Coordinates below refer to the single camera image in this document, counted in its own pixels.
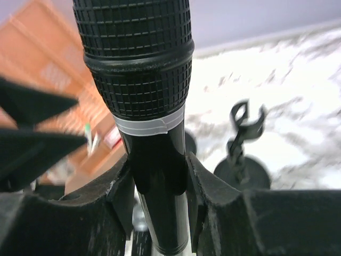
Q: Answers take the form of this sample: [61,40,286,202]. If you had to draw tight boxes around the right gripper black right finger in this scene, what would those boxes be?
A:
[186,154,340,255]

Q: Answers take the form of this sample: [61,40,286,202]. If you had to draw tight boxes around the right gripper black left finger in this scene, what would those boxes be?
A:
[1,156,134,255]

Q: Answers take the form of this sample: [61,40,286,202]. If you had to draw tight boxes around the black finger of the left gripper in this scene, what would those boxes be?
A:
[1,77,78,125]
[1,129,87,184]

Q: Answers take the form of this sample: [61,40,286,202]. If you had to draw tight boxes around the black microphone stand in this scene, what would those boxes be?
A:
[214,100,271,191]
[184,131,197,156]

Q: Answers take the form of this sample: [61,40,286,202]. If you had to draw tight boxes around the black microphone grey band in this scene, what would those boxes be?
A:
[73,1,194,255]

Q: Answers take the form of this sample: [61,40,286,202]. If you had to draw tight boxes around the peach plastic file organizer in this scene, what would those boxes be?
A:
[1,1,125,193]

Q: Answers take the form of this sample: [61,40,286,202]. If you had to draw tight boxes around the green capped marker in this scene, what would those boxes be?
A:
[84,123,93,156]

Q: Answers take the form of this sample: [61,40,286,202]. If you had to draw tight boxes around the red white small box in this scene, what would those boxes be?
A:
[104,127,121,149]

